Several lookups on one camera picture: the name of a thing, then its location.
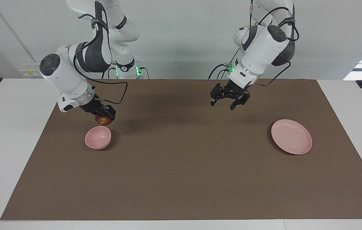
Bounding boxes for white wall socket strip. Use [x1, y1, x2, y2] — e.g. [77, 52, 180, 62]
[19, 62, 42, 77]

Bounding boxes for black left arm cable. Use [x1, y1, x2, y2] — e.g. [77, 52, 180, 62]
[249, 2, 299, 88]

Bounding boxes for black base cable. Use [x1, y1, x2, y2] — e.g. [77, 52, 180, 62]
[208, 62, 233, 80]

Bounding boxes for pink plate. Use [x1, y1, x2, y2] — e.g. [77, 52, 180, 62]
[271, 119, 313, 155]

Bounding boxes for dark red apple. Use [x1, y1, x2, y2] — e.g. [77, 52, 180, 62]
[95, 114, 114, 126]

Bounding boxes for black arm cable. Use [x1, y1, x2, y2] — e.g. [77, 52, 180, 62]
[73, 13, 128, 106]
[249, 2, 299, 88]

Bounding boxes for brown table mat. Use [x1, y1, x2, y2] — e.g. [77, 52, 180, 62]
[0, 79, 362, 221]

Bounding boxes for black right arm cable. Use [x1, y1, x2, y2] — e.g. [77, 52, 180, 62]
[73, 13, 128, 106]

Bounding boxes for pink bowl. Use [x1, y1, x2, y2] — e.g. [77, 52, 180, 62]
[85, 126, 112, 150]

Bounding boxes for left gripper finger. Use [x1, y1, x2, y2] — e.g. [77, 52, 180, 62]
[210, 83, 230, 107]
[230, 91, 251, 111]

